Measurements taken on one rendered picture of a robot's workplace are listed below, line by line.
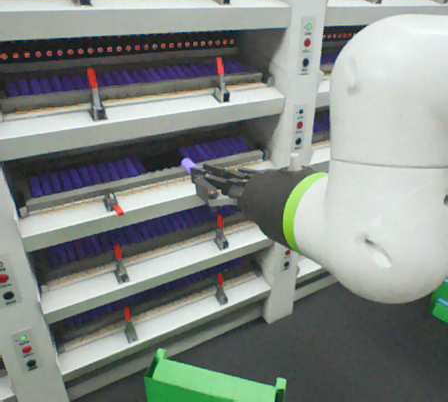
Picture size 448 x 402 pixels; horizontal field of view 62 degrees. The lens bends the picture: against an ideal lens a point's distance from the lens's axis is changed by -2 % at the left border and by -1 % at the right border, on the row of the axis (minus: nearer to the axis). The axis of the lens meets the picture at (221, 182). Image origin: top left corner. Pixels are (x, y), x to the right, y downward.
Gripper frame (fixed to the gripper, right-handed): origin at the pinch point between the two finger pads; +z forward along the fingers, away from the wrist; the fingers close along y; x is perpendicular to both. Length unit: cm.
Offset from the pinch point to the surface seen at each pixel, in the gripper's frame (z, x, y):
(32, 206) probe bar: 24.9, 4.4, 27.0
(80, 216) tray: 22.4, 8.0, 18.9
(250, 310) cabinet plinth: 36, 56, -26
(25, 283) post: 23.3, 19.0, 31.6
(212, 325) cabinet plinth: 36, 55, -12
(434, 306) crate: 9, 63, -80
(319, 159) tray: 22, 9, -44
